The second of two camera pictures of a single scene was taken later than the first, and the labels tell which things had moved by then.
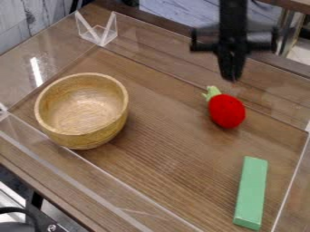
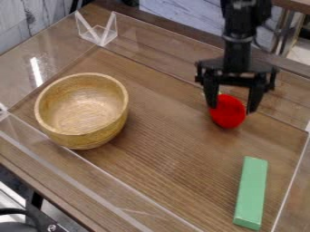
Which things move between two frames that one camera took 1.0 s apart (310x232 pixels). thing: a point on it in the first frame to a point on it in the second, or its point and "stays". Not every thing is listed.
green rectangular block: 252,193 stays
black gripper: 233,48 to 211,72
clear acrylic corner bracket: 98,34 stays
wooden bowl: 81,108 stays
